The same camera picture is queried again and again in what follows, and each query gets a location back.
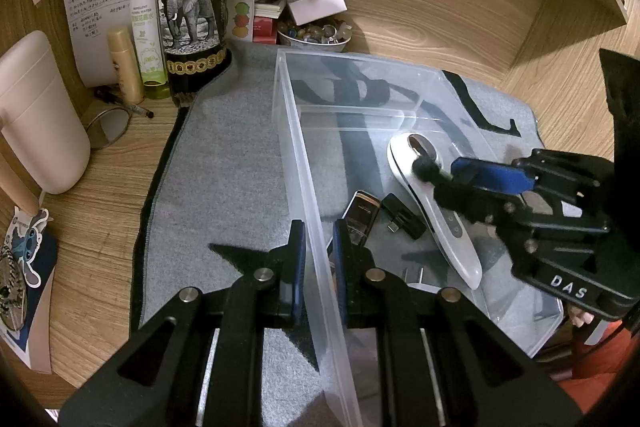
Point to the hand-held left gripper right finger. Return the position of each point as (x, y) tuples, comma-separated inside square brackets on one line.
[(340, 272)]

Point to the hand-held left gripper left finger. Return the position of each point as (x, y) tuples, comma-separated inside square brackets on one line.
[(298, 267)]

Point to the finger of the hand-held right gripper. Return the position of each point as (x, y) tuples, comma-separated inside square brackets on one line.
[(490, 174), (465, 199)]

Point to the white handheld massager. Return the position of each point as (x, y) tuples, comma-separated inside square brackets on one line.
[(450, 237)]

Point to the dark bumpy ball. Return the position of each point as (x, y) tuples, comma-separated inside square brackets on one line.
[(425, 169)]

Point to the black small adapter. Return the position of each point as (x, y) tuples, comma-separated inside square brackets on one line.
[(405, 217)]

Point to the black and gold lighter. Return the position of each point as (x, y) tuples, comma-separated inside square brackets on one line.
[(362, 207)]

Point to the clear plastic storage box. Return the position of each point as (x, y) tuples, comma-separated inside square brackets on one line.
[(300, 132)]

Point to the person's right hand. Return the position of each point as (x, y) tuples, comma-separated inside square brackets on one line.
[(580, 317)]

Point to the orange clothing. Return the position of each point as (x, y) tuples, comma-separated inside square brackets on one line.
[(605, 367)]

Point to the grey mat with black letters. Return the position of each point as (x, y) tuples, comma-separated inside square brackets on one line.
[(225, 157)]

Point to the white bowl of beads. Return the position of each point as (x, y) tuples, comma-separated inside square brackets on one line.
[(315, 36)]

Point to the dark wine bottle elephant label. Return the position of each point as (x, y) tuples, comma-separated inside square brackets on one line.
[(190, 57)]

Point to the small round mirror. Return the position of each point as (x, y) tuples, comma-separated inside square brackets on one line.
[(107, 127)]

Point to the black pen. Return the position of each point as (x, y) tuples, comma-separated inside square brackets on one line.
[(125, 104)]

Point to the red small box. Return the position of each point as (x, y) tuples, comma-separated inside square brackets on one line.
[(265, 31)]

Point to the white blank card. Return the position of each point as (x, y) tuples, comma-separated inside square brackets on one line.
[(317, 6)]

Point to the fruit print card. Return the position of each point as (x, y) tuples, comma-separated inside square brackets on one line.
[(241, 19)]

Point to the blue and white card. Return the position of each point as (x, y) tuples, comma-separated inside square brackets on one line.
[(42, 317)]

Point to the beige tube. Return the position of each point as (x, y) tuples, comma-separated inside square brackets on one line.
[(125, 67)]

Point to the blue cartoon sticker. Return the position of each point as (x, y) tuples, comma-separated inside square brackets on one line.
[(30, 247)]

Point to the green spray bottle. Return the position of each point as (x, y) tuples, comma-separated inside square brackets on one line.
[(147, 32)]

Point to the spotted round ornament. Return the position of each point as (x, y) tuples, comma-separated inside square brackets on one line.
[(10, 287)]

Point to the white handwritten paper note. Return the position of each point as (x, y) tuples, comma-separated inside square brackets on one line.
[(95, 32)]

